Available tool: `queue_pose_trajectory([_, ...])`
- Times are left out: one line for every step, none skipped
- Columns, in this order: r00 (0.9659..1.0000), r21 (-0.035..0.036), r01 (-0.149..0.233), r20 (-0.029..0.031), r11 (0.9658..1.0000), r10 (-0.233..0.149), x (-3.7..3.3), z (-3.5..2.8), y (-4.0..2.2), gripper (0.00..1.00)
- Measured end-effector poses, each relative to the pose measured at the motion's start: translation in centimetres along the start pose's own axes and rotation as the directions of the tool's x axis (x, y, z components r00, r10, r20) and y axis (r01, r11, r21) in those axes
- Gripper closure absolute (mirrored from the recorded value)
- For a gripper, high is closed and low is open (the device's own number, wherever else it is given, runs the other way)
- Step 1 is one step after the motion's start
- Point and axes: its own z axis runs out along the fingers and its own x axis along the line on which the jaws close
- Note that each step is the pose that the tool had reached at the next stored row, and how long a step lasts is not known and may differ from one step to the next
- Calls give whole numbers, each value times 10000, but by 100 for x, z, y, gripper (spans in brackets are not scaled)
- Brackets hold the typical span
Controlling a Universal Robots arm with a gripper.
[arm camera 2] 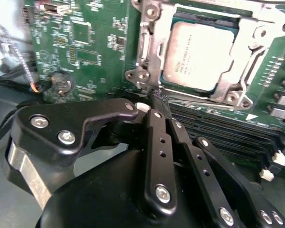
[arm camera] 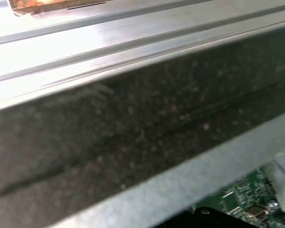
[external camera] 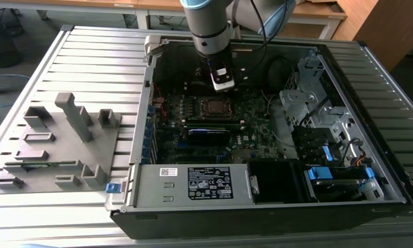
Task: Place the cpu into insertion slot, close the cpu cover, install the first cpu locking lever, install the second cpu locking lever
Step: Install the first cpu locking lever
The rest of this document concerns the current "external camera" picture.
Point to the silver CPU plate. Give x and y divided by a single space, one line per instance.
216 106

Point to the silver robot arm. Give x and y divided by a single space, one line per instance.
206 28

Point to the wooden desk white legs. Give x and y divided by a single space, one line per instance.
165 5
72 2

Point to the black graphics card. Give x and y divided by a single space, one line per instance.
208 138

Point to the green motherboard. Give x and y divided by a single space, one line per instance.
257 129

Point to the silver metal drive cage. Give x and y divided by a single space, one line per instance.
296 103

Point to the grey power supply unit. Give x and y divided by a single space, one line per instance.
150 186

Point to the grey parts rack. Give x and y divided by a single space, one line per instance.
65 155

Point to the wooden cabinet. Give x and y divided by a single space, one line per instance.
392 25

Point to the blue case latch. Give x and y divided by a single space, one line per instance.
112 188

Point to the black waste bin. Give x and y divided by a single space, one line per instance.
4 56

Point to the green RAM stick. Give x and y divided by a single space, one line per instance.
37 163

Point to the black open PC case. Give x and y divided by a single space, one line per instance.
226 224

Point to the pale blue object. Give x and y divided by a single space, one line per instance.
33 246

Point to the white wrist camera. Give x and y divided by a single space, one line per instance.
224 84

